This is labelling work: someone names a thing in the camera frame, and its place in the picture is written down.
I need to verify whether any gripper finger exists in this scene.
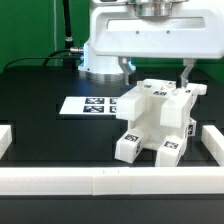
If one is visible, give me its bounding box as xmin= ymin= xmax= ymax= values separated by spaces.
xmin=176 ymin=58 xmax=196 ymax=88
xmin=118 ymin=57 xmax=133 ymax=85

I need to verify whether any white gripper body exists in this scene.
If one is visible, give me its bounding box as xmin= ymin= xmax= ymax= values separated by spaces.
xmin=89 ymin=4 xmax=224 ymax=59

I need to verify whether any white chair seat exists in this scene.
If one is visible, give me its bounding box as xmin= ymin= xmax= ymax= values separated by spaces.
xmin=128 ymin=95 xmax=195 ymax=151

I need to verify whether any white marker cube front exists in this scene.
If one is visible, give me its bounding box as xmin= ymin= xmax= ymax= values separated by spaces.
xmin=188 ymin=117 xmax=197 ymax=136

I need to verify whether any white chair back frame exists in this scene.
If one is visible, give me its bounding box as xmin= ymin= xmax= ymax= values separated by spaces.
xmin=116 ymin=79 xmax=207 ymax=128

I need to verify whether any white marker base plate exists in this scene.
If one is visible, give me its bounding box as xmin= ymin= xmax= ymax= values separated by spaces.
xmin=60 ymin=97 xmax=117 ymax=115

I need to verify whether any black cable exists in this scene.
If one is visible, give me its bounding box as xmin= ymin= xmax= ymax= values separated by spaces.
xmin=1 ymin=47 xmax=84 ymax=73

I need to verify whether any white right wall rail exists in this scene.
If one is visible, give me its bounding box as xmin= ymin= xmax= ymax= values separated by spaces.
xmin=201 ymin=125 xmax=224 ymax=167

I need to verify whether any white front wall rail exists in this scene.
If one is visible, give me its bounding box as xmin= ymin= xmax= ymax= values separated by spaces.
xmin=0 ymin=167 xmax=224 ymax=196

